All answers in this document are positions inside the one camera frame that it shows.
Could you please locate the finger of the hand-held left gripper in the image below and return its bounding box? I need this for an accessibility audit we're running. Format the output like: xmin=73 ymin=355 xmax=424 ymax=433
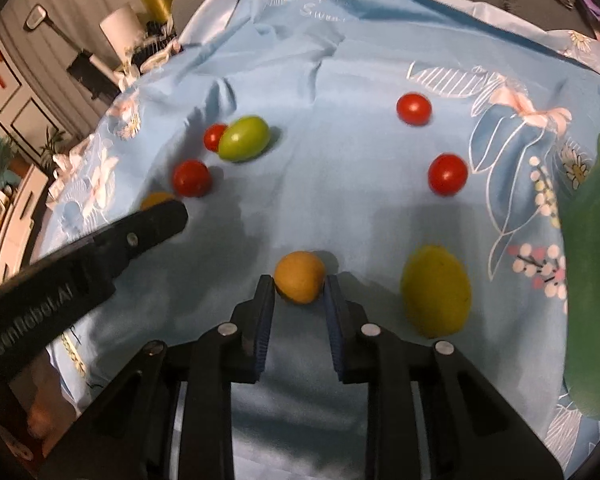
xmin=91 ymin=200 xmax=189 ymax=278

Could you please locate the green oval fruit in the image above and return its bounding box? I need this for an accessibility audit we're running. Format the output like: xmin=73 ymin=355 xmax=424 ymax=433
xmin=218 ymin=115 xmax=271 ymax=163

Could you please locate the black stand base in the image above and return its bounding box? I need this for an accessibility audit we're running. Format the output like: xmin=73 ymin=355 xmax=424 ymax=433
xmin=66 ymin=50 xmax=118 ymax=101

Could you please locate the round orange fruit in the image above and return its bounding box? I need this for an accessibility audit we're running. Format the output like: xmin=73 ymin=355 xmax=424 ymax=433
xmin=140 ymin=191 xmax=177 ymax=211
xmin=273 ymin=251 xmax=326 ymax=305

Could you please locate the phone on stand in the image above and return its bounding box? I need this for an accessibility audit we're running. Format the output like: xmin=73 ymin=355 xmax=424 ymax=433
xmin=24 ymin=4 xmax=51 ymax=31

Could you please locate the blue floral cloth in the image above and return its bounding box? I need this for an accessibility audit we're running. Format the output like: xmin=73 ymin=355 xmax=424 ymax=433
xmin=45 ymin=0 xmax=600 ymax=480

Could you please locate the white lamp shade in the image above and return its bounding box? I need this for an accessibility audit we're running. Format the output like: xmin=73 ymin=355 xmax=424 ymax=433
xmin=99 ymin=5 xmax=146 ymax=58

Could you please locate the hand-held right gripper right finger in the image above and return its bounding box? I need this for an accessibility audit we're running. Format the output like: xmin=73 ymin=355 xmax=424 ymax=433
xmin=325 ymin=275 xmax=566 ymax=480

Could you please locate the green plastic bin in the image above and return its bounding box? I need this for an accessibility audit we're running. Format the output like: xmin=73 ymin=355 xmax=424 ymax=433
xmin=556 ymin=130 xmax=600 ymax=418

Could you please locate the white cabinet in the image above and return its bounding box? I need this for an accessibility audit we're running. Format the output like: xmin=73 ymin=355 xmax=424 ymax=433
xmin=0 ymin=162 xmax=51 ymax=293

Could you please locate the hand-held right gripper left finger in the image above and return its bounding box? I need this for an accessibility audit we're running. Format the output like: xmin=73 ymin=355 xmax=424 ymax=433
xmin=37 ymin=275 xmax=276 ymax=480

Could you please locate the red cherry tomato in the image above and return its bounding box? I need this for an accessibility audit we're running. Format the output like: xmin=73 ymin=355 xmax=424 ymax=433
xmin=172 ymin=159 xmax=212 ymax=198
xmin=427 ymin=153 xmax=469 ymax=196
xmin=396 ymin=92 xmax=433 ymax=126
xmin=203 ymin=124 xmax=228 ymax=152

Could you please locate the green potted plant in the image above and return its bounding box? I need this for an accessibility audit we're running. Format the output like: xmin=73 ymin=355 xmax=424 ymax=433
xmin=39 ymin=127 xmax=68 ymax=171

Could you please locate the yellow lemon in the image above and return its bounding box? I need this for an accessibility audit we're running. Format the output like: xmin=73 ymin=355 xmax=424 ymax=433
xmin=400 ymin=245 xmax=473 ymax=339

